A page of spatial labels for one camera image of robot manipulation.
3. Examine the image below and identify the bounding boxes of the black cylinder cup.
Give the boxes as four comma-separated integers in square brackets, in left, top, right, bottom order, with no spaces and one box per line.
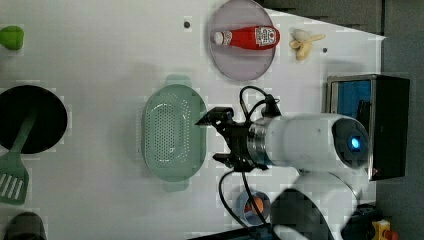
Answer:
[2,212,48,240]

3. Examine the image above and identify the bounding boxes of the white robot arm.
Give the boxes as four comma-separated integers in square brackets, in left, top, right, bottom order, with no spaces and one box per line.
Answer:
[196,107,370,240]

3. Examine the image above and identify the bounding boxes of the blue bowl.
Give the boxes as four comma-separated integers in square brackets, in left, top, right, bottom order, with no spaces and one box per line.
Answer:
[234,191,271,226]

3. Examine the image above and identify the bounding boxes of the green pepper toy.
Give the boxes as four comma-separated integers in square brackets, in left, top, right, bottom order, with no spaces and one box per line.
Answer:
[0,26,24,51]

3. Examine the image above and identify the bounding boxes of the grey round plate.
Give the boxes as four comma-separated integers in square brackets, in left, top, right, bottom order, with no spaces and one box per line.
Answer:
[209,0,281,81]

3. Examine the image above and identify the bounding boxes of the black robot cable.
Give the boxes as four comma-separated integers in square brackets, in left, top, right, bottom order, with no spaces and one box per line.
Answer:
[218,85,283,234]

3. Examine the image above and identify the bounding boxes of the red ketchup bottle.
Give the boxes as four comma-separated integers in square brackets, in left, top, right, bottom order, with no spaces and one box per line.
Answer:
[213,25,280,51]

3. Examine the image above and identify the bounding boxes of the black utensil cup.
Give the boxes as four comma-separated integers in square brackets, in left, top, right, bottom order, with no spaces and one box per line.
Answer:
[0,84,69,155]

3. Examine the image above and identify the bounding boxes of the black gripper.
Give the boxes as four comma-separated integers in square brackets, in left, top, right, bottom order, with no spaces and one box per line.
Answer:
[196,107,268,172]

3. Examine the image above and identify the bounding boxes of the green spatula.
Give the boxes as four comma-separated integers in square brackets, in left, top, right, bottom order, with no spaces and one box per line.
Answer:
[0,116,36,205]

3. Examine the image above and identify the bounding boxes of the orange ball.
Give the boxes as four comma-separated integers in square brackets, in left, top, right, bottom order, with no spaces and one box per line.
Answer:
[244,197,264,215]

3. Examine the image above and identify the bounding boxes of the peeled banana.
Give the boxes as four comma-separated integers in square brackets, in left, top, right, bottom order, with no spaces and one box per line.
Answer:
[289,29,325,61]

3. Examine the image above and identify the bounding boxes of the black toaster oven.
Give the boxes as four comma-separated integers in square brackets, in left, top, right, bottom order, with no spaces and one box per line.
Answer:
[325,74,410,181]

